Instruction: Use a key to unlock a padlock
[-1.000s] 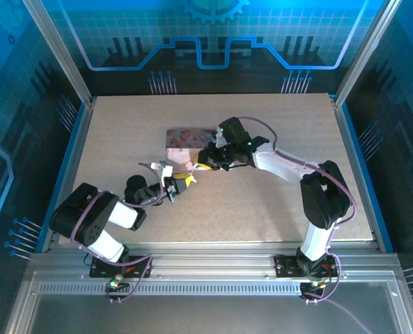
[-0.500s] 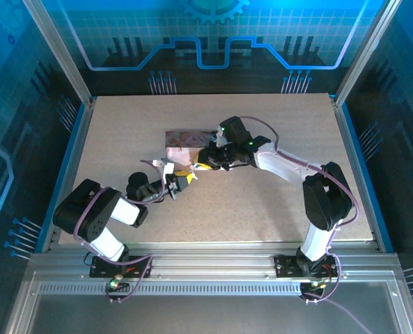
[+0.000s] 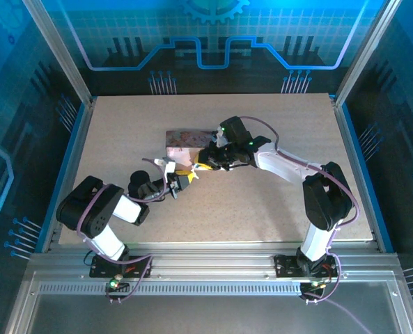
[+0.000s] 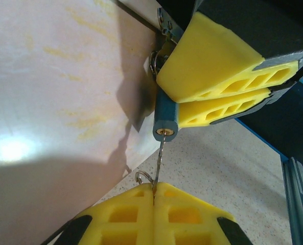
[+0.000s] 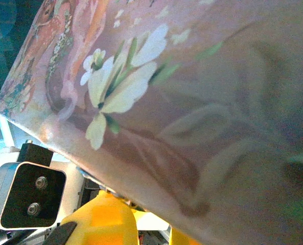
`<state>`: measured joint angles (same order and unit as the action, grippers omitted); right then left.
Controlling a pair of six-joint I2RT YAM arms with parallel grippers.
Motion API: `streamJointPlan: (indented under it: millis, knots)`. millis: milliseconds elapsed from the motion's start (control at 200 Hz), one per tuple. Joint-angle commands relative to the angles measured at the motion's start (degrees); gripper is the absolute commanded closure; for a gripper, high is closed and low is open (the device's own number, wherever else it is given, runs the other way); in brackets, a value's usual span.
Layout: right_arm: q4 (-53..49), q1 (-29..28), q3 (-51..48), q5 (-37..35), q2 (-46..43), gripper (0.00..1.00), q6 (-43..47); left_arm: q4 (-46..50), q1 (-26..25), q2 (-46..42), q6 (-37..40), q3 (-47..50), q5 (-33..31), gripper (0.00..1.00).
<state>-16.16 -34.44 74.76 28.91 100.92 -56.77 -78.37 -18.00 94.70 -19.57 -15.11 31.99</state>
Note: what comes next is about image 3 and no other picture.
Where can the small black connector board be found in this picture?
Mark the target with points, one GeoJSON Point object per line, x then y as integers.
{"type": "Point", "coordinates": [312, 288]}
{"type": "Point", "coordinates": [117, 287]}

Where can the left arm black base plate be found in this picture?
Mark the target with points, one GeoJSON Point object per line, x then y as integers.
{"type": "Point", "coordinates": [101, 269]}

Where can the aluminium corner post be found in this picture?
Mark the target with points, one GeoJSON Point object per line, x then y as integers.
{"type": "Point", "coordinates": [60, 52]}
{"type": "Point", "coordinates": [366, 52]}

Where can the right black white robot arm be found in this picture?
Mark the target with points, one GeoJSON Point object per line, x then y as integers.
{"type": "Point", "coordinates": [326, 198]}

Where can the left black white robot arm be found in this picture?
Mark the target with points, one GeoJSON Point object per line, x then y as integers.
{"type": "Point", "coordinates": [91, 215]}

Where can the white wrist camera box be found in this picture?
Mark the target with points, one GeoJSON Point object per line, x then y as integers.
{"type": "Point", "coordinates": [221, 141]}
{"type": "Point", "coordinates": [169, 166]}

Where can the aluminium side rail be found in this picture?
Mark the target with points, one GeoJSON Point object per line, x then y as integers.
{"type": "Point", "coordinates": [77, 156]}
{"type": "Point", "coordinates": [352, 156]}

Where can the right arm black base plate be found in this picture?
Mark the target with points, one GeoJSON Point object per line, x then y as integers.
{"type": "Point", "coordinates": [286, 268]}

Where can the aluminium front frame rail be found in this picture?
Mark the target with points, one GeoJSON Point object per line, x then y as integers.
{"type": "Point", "coordinates": [209, 262]}

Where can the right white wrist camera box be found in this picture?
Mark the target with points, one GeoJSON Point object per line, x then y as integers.
{"type": "Point", "coordinates": [221, 141]}

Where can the grey metal tray panel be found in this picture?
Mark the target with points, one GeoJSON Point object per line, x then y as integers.
{"type": "Point", "coordinates": [209, 316]}

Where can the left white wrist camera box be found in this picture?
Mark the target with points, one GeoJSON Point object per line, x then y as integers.
{"type": "Point", "coordinates": [169, 166]}

